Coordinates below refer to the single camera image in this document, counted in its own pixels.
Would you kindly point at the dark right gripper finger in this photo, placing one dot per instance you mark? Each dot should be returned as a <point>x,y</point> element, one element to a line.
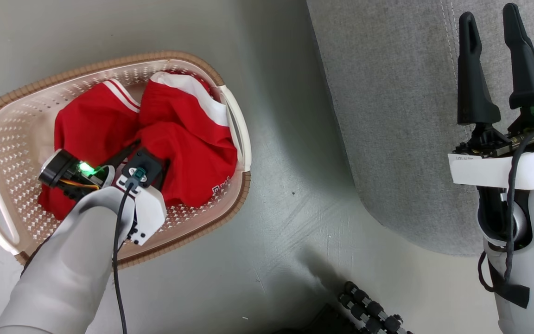
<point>473,88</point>
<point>524,69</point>

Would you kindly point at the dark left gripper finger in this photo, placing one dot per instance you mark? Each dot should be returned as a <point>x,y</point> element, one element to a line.
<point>121,156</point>

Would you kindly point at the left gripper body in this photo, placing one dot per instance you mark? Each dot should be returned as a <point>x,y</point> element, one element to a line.
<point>58,169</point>

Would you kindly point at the red jersey with white band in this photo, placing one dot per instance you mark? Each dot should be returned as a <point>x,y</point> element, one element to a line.
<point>188,148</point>

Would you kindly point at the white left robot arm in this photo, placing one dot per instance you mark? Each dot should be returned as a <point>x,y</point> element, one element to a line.
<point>63,269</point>

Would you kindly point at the cream perforated laundry basket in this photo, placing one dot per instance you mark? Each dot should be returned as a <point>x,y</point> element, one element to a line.
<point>12,139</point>

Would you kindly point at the grey fabric sofa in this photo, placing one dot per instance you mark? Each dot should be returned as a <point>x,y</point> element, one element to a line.
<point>387,116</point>

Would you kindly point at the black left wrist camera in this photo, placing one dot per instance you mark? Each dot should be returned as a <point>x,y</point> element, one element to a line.
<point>144,166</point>

